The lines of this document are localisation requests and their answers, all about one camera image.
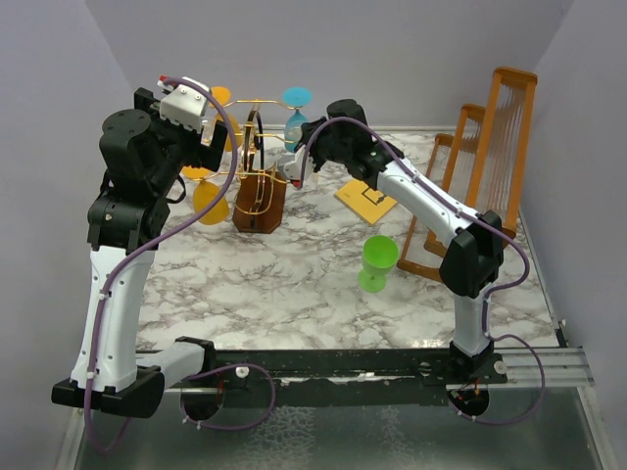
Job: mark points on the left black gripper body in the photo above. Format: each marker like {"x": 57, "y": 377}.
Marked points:
{"x": 180, "y": 147}

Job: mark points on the orange plastic goblet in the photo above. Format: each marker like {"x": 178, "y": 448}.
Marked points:
{"x": 222, "y": 94}
{"x": 204, "y": 193}

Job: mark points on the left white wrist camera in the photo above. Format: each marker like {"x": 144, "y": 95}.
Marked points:
{"x": 182, "y": 105}

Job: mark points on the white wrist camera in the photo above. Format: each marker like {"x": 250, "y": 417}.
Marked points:
{"x": 182, "y": 105}
{"x": 293, "y": 167}

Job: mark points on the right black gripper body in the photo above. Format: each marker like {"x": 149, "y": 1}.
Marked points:
{"x": 324, "y": 148}

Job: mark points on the gold wire wine glass rack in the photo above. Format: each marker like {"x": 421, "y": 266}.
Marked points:
{"x": 259, "y": 203}

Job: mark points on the yellow booklet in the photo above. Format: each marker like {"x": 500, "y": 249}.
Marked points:
{"x": 368, "y": 204}

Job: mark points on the green plastic goblet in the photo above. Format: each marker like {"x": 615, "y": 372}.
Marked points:
{"x": 379, "y": 255}

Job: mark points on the clear wine glass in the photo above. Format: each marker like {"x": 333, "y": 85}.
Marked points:
{"x": 292, "y": 136}

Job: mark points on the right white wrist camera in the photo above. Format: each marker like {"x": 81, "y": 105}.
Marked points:
{"x": 293, "y": 167}

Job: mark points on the wooden string harp rack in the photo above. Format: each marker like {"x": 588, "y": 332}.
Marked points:
{"x": 482, "y": 163}

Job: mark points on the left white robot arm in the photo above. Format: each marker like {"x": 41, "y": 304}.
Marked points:
{"x": 144, "y": 149}

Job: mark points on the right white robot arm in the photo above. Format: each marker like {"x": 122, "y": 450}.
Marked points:
{"x": 474, "y": 248}

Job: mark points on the blue plastic goblet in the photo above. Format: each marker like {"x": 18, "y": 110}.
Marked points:
{"x": 296, "y": 98}

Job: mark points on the aluminium frame rail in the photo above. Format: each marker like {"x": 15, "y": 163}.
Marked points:
{"x": 563, "y": 368}

